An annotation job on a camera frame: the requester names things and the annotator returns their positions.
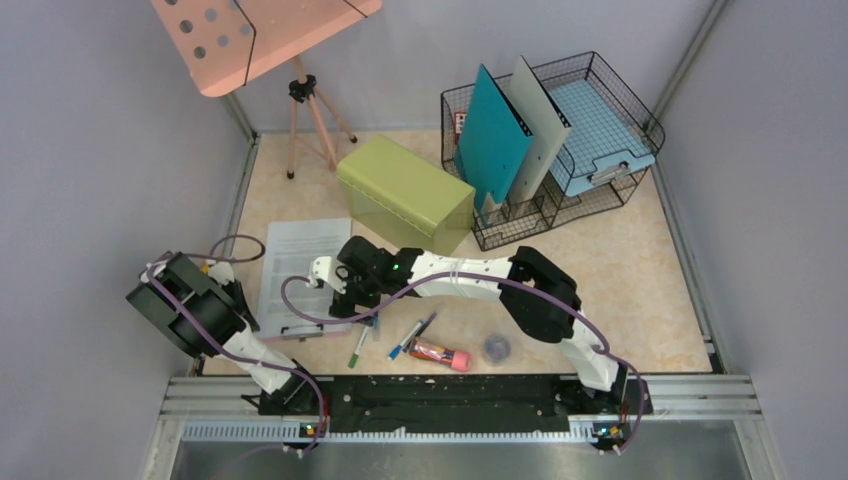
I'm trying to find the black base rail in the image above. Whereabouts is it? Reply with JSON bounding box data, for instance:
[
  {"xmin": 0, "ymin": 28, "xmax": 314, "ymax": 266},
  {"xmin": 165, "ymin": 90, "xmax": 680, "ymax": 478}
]
[{"xmin": 242, "ymin": 374, "xmax": 653, "ymax": 434}]

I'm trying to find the green capped marker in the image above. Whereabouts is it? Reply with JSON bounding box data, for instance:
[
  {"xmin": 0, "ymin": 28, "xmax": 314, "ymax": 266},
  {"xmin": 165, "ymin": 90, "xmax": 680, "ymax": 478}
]
[{"xmin": 347, "ymin": 325, "xmax": 372, "ymax": 369}]

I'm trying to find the black pen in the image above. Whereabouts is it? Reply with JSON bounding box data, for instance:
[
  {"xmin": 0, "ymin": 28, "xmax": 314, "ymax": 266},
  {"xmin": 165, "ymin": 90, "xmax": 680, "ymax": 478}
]
[{"xmin": 370, "ymin": 313, "xmax": 380, "ymax": 342}]

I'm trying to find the pink capped pencil tube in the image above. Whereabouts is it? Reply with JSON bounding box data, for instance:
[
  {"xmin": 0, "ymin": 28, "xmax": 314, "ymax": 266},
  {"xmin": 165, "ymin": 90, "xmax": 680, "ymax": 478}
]
[{"xmin": 408, "ymin": 337, "xmax": 472, "ymax": 373}]

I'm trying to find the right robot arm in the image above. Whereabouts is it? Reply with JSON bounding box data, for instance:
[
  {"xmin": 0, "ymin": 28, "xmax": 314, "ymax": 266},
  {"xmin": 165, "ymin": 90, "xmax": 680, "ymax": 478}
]
[{"xmin": 308, "ymin": 236, "xmax": 628, "ymax": 412}]

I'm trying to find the grey white folder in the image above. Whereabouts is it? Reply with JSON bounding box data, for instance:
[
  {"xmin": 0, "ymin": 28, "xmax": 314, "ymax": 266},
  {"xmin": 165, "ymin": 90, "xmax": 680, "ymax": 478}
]
[{"xmin": 506, "ymin": 55, "xmax": 572, "ymax": 204}]

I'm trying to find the black wire desk organizer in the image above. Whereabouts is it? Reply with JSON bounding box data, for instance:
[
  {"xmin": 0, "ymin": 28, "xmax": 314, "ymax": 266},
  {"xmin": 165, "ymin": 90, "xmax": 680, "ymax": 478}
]
[{"xmin": 440, "ymin": 51, "xmax": 665, "ymax": 251}]

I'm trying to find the teal folder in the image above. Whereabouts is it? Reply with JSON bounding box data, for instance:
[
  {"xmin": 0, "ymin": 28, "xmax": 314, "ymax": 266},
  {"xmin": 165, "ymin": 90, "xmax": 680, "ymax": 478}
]
[{"xmin": 455, "ymin": 65, "xmax": 533, "ymax": 215}]

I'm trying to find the clear round container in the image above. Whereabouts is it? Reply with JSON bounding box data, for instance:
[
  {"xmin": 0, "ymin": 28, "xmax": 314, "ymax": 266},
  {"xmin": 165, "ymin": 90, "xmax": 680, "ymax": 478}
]
[{"xmin": 482, "ymin": 333, "xmax": 512, "ymax": 366}]

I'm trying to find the green rectangular box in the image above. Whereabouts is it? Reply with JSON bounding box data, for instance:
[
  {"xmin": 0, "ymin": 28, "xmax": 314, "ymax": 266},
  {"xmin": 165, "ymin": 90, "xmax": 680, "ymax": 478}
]
[{"xmin": 336, "ymin": 135, "xmax": 475, "ymax": 255}]

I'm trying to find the red calculator cube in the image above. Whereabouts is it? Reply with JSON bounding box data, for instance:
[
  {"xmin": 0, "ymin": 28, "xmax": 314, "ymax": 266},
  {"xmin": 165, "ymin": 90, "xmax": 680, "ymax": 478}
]
[{"xmin": 452, "ymin": 111, "xmax": 467, "ymax": 145}]

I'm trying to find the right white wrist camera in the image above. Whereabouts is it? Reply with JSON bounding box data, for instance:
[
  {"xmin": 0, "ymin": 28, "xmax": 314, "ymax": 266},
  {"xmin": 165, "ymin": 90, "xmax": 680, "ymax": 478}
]
[{"xmin": 307, "ymin": 256, "xmax": 347, "ymax": 294}]

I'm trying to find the printed paper clipboard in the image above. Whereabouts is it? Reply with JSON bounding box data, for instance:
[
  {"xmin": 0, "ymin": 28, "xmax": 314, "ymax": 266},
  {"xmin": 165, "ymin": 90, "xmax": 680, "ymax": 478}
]
[{"xmin": 256, "ymin": 218, "xmax": 352, "ymax": 340}]

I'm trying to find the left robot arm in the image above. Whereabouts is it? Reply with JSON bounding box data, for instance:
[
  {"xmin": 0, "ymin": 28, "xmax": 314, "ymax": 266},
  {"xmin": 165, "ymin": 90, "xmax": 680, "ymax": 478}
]
[{"xmin": 126, "ymin": 252, "xmax": 328, "ymax": 415}]

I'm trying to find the light blue clipboard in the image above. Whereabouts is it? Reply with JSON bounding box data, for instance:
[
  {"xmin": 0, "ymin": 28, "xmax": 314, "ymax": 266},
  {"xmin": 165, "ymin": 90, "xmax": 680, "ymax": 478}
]
[{"xmin": 550, "ymin": 80, "xmax": 656, "ymax": 197}]

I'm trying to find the pink music stand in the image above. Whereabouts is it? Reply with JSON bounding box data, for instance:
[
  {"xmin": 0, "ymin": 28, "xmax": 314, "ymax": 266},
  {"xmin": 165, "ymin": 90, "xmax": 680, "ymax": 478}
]
[{"xmin": 152, "ymin": 0, "xmax": 383, "ymax": 170}]

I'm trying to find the blue capped marker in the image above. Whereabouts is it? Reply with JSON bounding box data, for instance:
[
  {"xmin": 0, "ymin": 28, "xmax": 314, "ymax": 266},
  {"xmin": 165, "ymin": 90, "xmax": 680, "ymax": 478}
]
[{"xmin": 387, "ymin": 320, "xmax": 424, "ymax": 360}]

